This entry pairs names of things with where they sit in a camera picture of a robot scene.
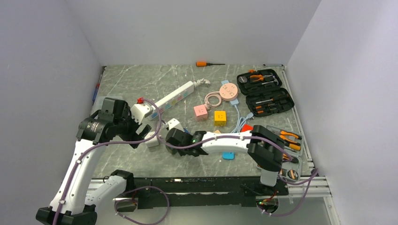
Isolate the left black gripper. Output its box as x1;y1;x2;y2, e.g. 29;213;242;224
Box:
114;105;151;148

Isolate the white cube plug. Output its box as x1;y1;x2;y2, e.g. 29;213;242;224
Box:
145;131;160;148

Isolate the pink plug adapter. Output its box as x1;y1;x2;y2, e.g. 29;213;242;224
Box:
193;105;208;121

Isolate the white power strip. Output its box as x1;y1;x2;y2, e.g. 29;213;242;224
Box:
155;78;211;113

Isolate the yellow plug adapter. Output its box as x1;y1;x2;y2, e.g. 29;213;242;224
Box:
214;111;227;127

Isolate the small blue plug adapter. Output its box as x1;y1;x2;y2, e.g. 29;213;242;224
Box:
222;152;235;160

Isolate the light blue cable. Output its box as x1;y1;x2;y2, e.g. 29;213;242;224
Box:
232;104;254;134

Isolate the blue power strip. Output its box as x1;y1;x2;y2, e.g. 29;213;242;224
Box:
219;80;239;106

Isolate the red cube adapter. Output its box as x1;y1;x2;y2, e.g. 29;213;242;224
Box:
241;124;253;132

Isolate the pink round plug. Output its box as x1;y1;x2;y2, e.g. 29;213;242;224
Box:
219;83;238;101

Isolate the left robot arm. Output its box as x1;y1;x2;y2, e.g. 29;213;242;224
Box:
36;97;159;225

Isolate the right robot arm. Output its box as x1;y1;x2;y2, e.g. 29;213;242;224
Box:
163;125;292;195

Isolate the clear plastic screw box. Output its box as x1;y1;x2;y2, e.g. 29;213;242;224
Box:
90;96;106;115

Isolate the blue red pen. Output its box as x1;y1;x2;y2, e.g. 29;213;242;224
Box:
92;75;102;104

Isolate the black tool case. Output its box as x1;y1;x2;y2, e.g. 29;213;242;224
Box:
237;69;295;117

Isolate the grey tool tray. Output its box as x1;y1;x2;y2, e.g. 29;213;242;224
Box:
266;125;303;181

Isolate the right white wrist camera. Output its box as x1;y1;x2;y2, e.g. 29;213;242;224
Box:
167;118;184;132

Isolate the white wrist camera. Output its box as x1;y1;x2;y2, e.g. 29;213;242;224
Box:
130;97;155;125
167;118;184;132

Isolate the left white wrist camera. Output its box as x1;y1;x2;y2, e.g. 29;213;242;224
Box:
130;97;155;125

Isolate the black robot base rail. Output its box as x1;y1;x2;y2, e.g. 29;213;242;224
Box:
117;176;289;209

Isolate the orange handled screwdriver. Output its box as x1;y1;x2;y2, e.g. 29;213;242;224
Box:
195;61;225;67

